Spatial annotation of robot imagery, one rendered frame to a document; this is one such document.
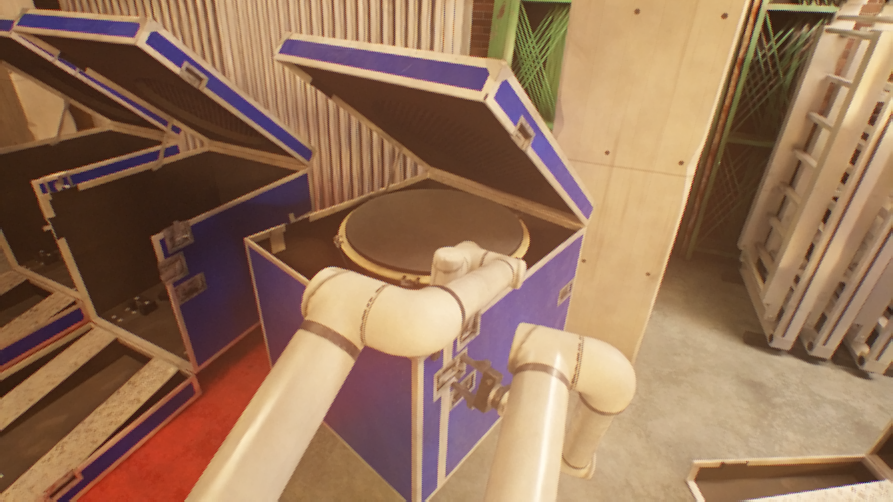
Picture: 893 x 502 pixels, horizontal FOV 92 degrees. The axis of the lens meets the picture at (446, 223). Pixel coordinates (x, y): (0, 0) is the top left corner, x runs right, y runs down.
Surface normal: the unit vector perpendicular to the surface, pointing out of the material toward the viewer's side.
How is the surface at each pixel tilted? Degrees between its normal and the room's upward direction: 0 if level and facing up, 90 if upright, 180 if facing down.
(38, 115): 90
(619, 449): 0
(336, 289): 27
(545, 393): 15
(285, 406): 37
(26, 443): 2
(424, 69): 52
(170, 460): 0
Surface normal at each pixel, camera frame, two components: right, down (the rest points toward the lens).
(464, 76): -0.49, -0.29
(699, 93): -0.34, 0.42
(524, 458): -0.13, -0.82
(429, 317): 0.47, -0.42
